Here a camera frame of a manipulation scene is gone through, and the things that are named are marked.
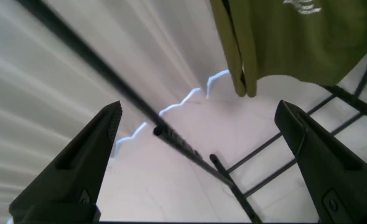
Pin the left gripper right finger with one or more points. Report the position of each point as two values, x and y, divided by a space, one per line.
342 180

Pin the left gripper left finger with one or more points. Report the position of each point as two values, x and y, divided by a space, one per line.
71 174

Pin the green printed t-shirt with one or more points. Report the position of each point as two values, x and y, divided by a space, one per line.
295 43

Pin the black clothes rack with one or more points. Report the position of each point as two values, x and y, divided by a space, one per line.
109 75

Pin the white curtain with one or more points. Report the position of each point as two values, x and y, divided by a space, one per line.
46 62

